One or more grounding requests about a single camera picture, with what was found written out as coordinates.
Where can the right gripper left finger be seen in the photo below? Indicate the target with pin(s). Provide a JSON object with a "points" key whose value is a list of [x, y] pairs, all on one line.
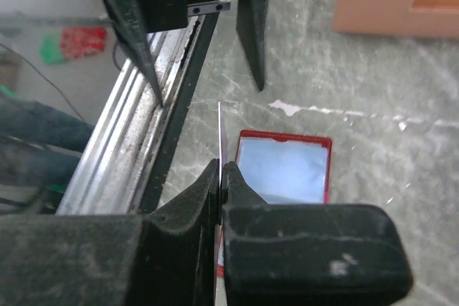
{"points": [[164, 258]]}

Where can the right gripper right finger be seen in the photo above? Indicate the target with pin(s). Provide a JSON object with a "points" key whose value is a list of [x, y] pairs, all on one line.
{"points": [[309, 254]]}

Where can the red leather card holder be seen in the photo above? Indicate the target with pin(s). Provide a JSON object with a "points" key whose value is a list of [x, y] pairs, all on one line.
{"points": [[285, 168]]}

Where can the white magnetic stripe card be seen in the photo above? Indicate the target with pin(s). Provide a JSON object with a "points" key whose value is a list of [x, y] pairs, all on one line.
{"points": [[223, 159]]}

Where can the aluminium mounting rail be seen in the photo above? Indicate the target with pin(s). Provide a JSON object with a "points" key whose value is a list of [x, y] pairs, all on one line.
{"points": [[115, 167]]}

